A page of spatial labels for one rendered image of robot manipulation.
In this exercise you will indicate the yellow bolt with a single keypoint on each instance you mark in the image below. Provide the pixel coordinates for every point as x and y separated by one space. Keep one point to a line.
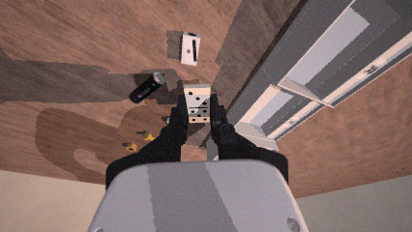
148 136

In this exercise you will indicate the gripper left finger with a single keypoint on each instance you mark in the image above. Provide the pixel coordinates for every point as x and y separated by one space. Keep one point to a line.
165 148

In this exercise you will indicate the yellow hex nut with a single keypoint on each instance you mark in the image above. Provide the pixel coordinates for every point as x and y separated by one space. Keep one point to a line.
131 147

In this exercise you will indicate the white domino with black pips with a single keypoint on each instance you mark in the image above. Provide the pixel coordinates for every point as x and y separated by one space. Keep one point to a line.
198 102

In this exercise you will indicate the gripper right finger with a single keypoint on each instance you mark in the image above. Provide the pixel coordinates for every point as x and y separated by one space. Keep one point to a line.
234 146

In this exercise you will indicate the black battery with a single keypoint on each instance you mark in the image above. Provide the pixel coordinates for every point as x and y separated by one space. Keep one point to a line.
150 85

